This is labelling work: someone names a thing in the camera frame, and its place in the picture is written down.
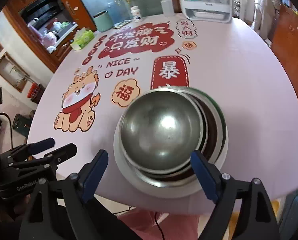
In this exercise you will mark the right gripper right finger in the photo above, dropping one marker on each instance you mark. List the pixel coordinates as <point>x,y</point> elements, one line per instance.
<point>256,219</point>

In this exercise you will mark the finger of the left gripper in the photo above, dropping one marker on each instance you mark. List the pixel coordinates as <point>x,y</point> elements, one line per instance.
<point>59,156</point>
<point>24,151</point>

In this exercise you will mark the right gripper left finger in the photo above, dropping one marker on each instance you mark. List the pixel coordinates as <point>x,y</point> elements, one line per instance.
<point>68,209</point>

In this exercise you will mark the white plastic plate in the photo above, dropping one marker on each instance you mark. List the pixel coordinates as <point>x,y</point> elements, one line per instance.
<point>173,187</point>

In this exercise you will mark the small stainless steel bowl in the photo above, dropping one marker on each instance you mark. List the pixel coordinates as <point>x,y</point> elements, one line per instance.
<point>159,130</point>

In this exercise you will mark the large stainless steel bowl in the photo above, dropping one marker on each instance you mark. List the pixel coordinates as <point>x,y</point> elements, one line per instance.
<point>184,170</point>

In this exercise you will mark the red crate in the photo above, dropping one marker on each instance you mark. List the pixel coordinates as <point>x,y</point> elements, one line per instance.
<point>35,93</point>

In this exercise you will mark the green plate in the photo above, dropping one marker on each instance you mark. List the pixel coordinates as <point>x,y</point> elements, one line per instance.
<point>216,124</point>

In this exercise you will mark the green tissue pack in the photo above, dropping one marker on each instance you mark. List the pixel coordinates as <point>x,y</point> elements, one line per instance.
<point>82,38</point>

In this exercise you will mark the wooden cabinet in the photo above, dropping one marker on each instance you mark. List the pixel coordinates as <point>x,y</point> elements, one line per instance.
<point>48,26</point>

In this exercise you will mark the teal ceramic canister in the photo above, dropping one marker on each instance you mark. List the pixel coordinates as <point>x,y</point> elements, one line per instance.
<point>103,21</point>

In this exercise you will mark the patterned coaster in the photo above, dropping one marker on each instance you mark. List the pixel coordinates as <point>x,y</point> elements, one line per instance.
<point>121,24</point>

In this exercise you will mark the white pill bottle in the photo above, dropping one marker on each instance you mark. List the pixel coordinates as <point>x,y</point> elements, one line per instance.
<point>135,11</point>

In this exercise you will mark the white squeeze bottle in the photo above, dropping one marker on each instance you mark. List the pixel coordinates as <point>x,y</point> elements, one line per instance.
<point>167,8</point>

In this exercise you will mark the person in white coat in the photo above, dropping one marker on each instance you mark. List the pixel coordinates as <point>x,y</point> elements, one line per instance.
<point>264,13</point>

